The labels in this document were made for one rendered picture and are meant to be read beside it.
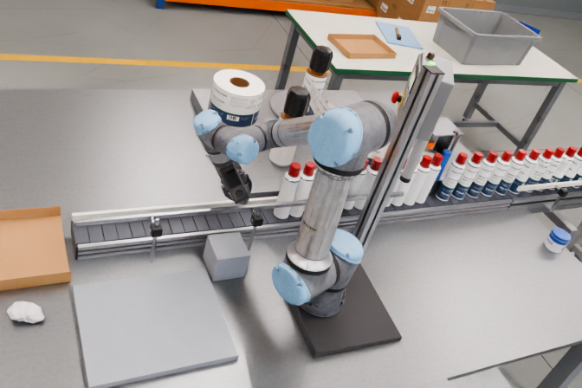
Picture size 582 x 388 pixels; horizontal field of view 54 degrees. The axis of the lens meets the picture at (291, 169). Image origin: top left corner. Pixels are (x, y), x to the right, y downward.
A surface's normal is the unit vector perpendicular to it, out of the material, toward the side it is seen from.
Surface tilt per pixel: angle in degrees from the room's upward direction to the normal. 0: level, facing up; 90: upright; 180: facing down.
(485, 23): 85
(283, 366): 0
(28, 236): 0
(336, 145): 81
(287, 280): 96
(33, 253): 0
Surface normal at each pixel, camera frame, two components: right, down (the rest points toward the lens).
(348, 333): 0.30, -0.75
